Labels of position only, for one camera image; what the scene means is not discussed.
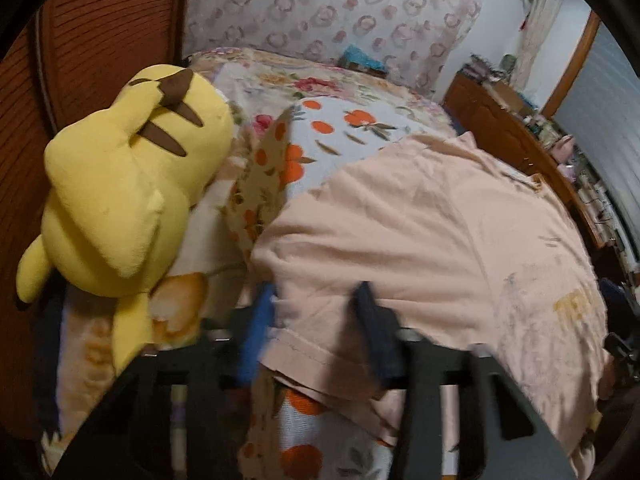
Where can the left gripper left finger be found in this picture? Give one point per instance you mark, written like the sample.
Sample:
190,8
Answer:
225,362

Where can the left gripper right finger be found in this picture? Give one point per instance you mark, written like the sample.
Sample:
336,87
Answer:
402,359

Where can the peach t-shirt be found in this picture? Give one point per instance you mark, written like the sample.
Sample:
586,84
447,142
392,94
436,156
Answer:
465,251

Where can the orange fruit print blanket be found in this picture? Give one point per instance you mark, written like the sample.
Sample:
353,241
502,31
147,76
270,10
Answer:
310,159

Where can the yellow Pikachu plush toy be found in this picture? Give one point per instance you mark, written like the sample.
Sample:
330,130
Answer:
123,183

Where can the pink figurine on cabinet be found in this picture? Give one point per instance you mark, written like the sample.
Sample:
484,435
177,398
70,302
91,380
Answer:
563,149

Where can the wooden sideboard cabinet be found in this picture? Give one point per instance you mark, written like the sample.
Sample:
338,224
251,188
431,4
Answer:
501,134

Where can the floral quilt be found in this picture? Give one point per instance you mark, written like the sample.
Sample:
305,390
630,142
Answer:
260,85

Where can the cardboard box on cabinet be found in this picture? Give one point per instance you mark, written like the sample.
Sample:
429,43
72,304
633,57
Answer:
506,97

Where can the blue item at bedhead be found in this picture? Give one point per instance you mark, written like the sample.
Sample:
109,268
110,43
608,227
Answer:
358,61

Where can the grey window blind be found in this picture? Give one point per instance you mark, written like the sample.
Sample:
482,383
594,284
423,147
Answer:
601,111

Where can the cream window curtain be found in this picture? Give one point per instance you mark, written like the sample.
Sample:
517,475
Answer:
537,26

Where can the patterned lace wall curtain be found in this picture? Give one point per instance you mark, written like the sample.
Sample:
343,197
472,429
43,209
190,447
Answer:
412,39

